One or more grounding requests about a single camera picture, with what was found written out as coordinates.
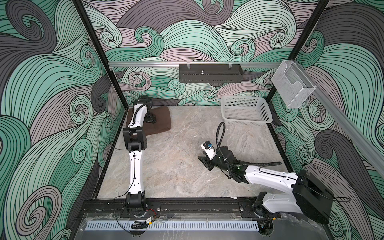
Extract white slotted cable duct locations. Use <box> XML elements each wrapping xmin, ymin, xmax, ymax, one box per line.
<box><xmin>85</xmin><ymin>220</ymin><xmax>259</xmax><ymax>231</ymax></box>

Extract black corner post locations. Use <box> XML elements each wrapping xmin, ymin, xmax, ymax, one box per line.
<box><xmin>72</xmin><ymin>0</ymin><xmax>129</xmax><ymax>110</ymax></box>
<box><xmin>265</xmin><ymin>0</ymin><xmax>331</xmax><ymax>104</ymax></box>

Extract white plastic laundry basket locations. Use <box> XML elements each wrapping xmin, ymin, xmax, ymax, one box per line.
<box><xmin>221</xmin><ymin>96</ymin><xmax>273</xmax><ymax>127</ymax></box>

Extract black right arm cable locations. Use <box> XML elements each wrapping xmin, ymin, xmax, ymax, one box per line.
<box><xmin>215</xmin><ymin>121</ymin><xmax>283</xmax><ymax>169</ymax></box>

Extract black corner post left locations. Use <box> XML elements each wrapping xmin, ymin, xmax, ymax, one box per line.
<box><xmin>72</xmin><ymin>0</ymin><xmax>129</xmax><ymax>110</ymax></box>

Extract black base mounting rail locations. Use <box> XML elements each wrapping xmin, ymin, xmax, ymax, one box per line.
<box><xmin>80</xmin><ymin>197</ymin><xmax>316</xmax><ymax>220</ymax></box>

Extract aluminium rail right wall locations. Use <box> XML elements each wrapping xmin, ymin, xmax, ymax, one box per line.
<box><xmin>299</xmin><ymin>66</ymin><xmax>384</xmax><ymax>176</ymax></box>

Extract aluminium rail back wall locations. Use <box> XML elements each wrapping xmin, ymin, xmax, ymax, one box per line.
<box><xmin>108</xmin><ymin>61</ymin><xmax>281</xmax><ymax>69</ymax></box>

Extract clear plastic wall bin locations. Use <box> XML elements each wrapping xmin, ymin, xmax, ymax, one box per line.
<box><xmin>272</xmin><ymin>61</ymin><xmax>316</xmax><ymax>109</ymax></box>

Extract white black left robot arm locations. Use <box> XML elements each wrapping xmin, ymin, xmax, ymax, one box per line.
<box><xmin>123</xmin><ymin>96</ymin><xmax>152</xmax><ymax>215</ymax></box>

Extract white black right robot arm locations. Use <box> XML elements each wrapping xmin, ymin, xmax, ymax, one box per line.
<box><xmin>198</xmin><ymin>141</ymin><xmax>335</xmax><ymax>225</ymax></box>

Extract brown corduroy trousers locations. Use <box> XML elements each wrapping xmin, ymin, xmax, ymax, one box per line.
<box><xmin>122</xmin><ymin>106</ymin><xmax>172</xmax><ymax>137</ymax></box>

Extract black corner post right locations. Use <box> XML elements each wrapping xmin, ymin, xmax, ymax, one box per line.
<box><xmin>265</xmin><ymin>0</ymin><xmax>331</xmax><ymax>104</ymax></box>

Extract aluminium rail wall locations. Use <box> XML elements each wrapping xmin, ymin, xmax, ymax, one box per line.
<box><xmin>108</xmin><ymin>61</ymin><xmax>281</xmax><ymax>69</ymax></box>
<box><xmin>299</xmin><ymin>66</ymin><xmax>384</xmax><ymax>176</ymax></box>

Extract black perforated wall tray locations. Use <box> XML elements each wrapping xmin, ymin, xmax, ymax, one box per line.
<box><xmin>179</xmin><ymin>65</ymin><xmax>244</xmax><ymax>84</ymax></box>

